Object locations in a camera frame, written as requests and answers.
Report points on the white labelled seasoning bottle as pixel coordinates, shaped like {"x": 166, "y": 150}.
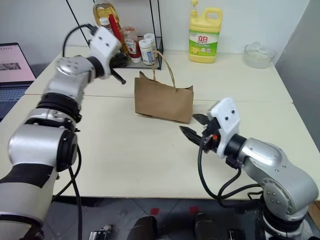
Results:
{"x": 147, "y": 53}

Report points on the red ketchup bottle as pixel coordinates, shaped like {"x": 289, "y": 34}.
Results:
{"x": 131, "y": 46}

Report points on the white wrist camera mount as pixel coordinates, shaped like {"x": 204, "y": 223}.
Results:
{"x": 227, "y": 112}
{"x": 103, "y": 42}

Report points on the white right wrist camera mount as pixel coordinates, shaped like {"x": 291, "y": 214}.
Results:
{"x": 227, "y": 112}

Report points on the yellow detergent bottle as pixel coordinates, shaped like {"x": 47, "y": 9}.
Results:
{"x": 203, "y": 37}

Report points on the open laptop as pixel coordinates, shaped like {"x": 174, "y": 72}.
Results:
{"x": 15, "y": 62}

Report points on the dark rounded shape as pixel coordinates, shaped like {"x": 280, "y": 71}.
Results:
{"x": 207, "y": 227}
{"x": 143, "y": 228}

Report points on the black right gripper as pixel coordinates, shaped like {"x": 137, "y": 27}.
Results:
{"x": 211, "y": 136}

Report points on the cooking oil bottle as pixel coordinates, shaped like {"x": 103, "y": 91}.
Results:
{"x": 103, "y": 12}

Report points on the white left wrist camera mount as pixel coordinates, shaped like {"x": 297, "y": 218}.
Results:
{"x": 103, "y": 42}

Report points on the clear glass bowl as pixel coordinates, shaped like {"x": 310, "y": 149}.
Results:
{"x": 258, "y": 56}

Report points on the small black metal device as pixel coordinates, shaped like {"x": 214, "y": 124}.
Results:
{"x": 100, "y": 234}

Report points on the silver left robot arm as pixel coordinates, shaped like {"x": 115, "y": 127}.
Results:
{"x": 67, "y": 68}

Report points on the cardboard box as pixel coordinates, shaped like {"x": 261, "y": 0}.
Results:
{"x": 315, "y": 212}

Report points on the brown paper bag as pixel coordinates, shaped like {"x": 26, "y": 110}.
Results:
{"x": 162, "y": 102}

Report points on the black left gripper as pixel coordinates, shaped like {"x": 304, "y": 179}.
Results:
{"x": 118, "y": 60}

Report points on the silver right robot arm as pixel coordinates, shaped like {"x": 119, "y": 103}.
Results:
{"x": 265, "y": 155}

